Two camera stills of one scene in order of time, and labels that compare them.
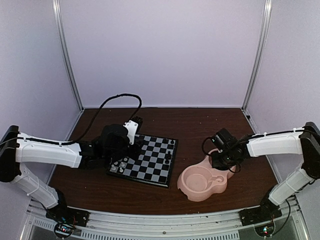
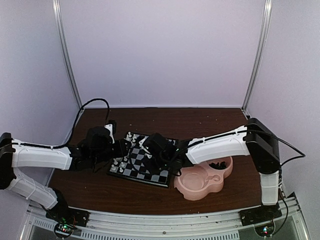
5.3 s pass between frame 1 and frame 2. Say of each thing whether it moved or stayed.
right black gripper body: moved
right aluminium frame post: stayed
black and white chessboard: stayed
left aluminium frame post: stayed
